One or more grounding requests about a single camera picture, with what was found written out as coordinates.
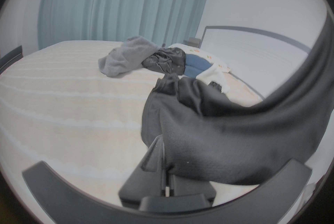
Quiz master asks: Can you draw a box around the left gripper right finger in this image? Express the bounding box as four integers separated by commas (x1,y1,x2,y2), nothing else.
168,171,217,202

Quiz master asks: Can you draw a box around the dark blue garment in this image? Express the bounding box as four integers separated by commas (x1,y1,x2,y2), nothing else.
184,54,213,79

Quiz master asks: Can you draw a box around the bed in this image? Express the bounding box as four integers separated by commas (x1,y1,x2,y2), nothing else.
0,25,313,208

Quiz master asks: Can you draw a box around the black T-shirt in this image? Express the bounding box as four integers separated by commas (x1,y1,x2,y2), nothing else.
141,8,334,187

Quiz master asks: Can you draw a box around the grey garment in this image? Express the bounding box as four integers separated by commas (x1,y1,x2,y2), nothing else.
98,35,163,78

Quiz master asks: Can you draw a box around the white printed pillow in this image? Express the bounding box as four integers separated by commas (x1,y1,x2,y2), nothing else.
168,43,232,73

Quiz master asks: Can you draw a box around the black chest of drawers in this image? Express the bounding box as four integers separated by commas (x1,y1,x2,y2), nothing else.
0,45,24,74

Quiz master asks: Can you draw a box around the grey bedside table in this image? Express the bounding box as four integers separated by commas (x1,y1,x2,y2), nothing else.
183,37,201,48

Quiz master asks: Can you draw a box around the white garment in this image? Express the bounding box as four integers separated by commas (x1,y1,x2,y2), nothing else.
196,62,230,93

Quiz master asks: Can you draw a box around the black shiny garment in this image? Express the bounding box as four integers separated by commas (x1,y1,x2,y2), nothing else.
142,47,187,75

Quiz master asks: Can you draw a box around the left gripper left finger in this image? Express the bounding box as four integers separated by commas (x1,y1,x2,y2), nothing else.
119,135,167,204

